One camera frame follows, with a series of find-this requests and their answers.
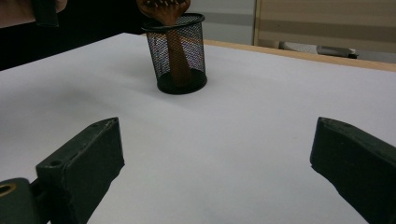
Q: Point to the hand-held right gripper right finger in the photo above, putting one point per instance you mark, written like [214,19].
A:
[358,161]

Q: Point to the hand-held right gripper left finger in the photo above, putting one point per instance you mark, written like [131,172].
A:
[84,168]

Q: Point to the black mesh pen cup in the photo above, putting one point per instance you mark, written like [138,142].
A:
[182,84]

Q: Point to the brown wooden hairbrush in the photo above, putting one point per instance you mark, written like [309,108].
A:
[176,46]

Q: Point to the black curtain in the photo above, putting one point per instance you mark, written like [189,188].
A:
[93,28]

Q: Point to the grey chair base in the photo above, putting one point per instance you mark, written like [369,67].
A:
[327,50]

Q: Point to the light wooden desk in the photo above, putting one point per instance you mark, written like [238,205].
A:
[327,21]

